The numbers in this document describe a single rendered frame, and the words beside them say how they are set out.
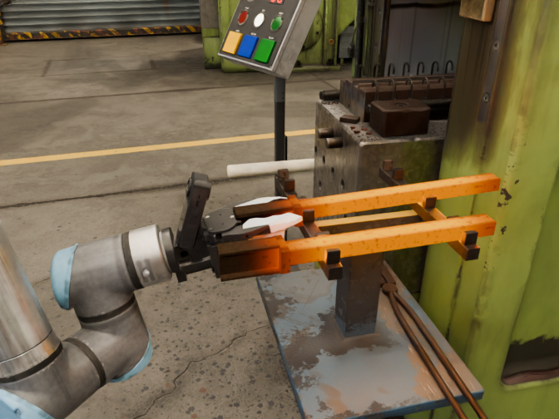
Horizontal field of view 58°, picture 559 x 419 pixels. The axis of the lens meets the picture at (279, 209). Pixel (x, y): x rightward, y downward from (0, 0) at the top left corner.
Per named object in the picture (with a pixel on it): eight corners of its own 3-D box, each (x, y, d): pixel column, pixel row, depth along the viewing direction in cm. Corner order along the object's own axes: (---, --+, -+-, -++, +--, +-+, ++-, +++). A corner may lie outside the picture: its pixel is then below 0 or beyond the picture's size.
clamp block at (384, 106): (381, 138, 118) (383, 110, 115) (368, 126, 125) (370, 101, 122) (428, 134, 120) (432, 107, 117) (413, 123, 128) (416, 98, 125)
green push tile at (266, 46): (265, 62, 164) (275, 40, 163) (252, 59, 169) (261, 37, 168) (269, 64, 165) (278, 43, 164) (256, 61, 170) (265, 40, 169)
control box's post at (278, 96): (276, 280, 224) (275, 22, 174) (274, 275, 227) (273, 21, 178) (284, 278, 225) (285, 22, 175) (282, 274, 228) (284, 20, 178)
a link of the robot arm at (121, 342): (76, 386, 80) (49, 321, 76) (130, 343, 89) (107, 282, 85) (116, 400, 75) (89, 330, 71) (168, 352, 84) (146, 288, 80)
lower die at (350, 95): (363, 122, 128) (365, 89, 125) (338, 101, 146) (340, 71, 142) (511, 112, 136) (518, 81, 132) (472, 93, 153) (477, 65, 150)
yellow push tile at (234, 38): (232, 53, 178) (240, 33, 177) (221, 50, 183) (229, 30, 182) (236, 55, 179) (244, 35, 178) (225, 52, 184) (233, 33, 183)
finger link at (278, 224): (306, 242, 80) (249, 249, 81) (301, 209, 77) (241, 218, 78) (307, 253, 77) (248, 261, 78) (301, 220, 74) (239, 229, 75)
